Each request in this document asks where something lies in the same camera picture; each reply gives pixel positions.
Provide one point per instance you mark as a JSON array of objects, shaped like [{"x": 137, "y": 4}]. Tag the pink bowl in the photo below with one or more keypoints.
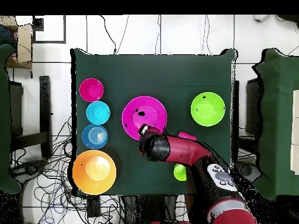
[{"x": 140, "y": 105}]

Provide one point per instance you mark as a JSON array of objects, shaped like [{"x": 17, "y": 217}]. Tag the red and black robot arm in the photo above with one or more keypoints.
[{"x": 182, "y": 149}]

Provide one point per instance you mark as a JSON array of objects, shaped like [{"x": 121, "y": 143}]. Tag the turquoise bowl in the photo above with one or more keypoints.
[{"x": 98, "y": 113}]

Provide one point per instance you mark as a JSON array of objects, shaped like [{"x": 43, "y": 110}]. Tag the translucent blue bowl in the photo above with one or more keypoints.
[{"x": 94, "y": 136}]

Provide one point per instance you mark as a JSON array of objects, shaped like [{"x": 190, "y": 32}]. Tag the dark green table cloth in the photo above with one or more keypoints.
[
  {"x": 4, "y": 116},
  {"x": 151, "y": 77},
  {"x": 278, "y": 116}
]

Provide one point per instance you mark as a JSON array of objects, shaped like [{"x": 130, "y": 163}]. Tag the light green cup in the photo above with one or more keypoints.
[{"x": 179, "y": 173}]

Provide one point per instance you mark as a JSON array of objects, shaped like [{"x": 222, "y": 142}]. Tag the red bowl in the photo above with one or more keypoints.
[{"x": 91, "y": 90}]

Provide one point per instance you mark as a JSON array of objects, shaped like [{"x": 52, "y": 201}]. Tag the green bowl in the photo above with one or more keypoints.
[{"x": 208, "y": 109}]

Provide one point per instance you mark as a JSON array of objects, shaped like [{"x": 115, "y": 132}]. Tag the orange bowl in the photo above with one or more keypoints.
[{"x": 93, "y": 185}]

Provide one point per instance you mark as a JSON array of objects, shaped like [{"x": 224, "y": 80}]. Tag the cardboard box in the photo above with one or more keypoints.
[{"x": 24, "y": 46}]

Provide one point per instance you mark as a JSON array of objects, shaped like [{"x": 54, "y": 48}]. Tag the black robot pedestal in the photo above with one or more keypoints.
[{"x": 151, "y": 210}]

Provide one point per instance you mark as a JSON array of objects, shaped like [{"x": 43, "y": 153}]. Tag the black stand frame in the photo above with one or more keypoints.
[
  {"x": 45, "y": 105},
  {"x": 252, "y": 105}
]

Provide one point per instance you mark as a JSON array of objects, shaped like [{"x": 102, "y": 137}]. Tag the dark grey pedestal leg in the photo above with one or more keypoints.
[
  {"x": 30, "y": 169},
  {"x": 247, "y": 170}
]

